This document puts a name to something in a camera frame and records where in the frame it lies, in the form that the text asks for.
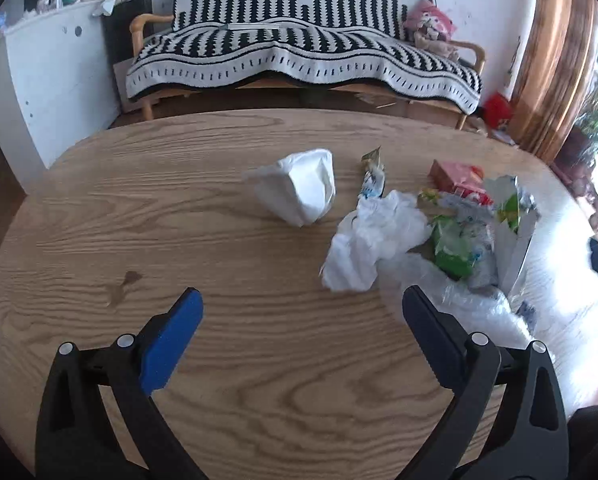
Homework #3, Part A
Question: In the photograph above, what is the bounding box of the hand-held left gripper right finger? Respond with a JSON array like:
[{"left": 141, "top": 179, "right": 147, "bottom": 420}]
[{"left": 399, "top": 285, "right": 570, "bottom": 480}]

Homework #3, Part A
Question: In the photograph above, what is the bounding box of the silver foil snack packet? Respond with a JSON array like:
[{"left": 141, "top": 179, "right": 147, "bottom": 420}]
[{"left": 482, "top": 175, "right": 541, "bottom": 296}]

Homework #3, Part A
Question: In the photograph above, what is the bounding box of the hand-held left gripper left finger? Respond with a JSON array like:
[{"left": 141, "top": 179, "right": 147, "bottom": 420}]
[{"left": 35, "top": 287, "right": 210, "bottom": 480}]

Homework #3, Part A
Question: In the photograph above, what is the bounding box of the pink plush toy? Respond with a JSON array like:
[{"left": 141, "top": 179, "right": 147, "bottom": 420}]
[{"left": 403, "top": 0, "right": 460, "bottom": 58}]

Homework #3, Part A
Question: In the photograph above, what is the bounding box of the blue silver snack wrapper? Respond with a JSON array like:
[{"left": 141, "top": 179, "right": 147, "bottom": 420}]
[{"left": 359, "top": 146, "right": 386, "bottom": 202}]

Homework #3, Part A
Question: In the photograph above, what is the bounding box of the black white striped blanket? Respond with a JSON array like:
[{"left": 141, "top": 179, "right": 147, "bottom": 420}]
[{"left": 125, "top": 0, "right": 482, "bottom": 115}]

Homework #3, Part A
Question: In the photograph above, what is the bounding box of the clear plastic bag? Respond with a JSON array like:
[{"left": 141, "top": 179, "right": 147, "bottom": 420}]
[{"left": 379, "top": 252, "right": 555, "bottom": 361}]

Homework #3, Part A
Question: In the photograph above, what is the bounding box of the brown curtain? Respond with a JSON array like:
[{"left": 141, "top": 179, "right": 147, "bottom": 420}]
[{"left": 509, "top": 0, "right": 598, "bottom": 161}]

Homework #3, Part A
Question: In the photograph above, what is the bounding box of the red cardboard box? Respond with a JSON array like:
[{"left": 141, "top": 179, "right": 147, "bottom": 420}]
[{"left": 428, "top": 159, "right": 494, "bottom": 206}]

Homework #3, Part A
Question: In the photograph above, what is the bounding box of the white plastic bag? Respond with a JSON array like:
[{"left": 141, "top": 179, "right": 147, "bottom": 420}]
[{"left": 320, "top": 190, "right": 432, "bottom": 292}]

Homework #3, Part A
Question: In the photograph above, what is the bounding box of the white cabinet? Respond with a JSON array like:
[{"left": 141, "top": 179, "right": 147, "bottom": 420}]
[{"left": 0, "top": 0, "right": 122, "bottom": 193}]

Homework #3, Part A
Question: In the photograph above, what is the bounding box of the wooden sofa frame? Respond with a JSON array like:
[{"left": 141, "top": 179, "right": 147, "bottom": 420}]
[{"left": 129, "top": 14, "right": 486, "bottom": 131}]

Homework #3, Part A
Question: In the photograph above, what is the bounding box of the green snack packet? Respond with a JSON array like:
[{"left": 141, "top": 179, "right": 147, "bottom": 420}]
[{"left": 431, "top": 215, "right": 495, "bottom": 281}]

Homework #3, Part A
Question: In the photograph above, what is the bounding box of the yellow green snack wrapper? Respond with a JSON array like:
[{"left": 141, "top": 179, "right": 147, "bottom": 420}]
[{"left": 418, "top": 187, "right": 480, "bottom": 218}]

